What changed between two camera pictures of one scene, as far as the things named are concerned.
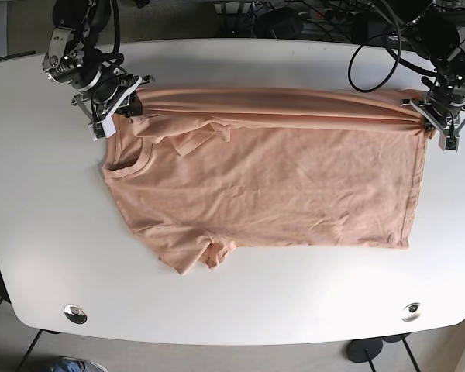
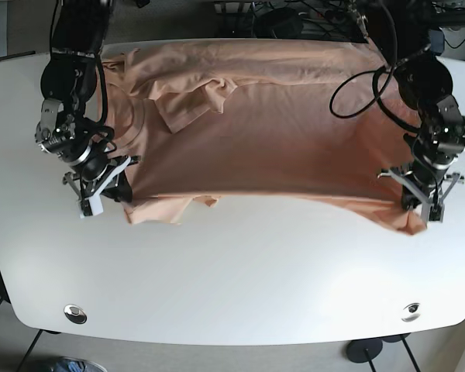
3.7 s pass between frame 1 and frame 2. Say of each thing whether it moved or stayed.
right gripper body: moved
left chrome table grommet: stayed
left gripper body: moved
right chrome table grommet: stayed
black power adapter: stayed
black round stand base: stayed
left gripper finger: moved
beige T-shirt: moved
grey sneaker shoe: stayed
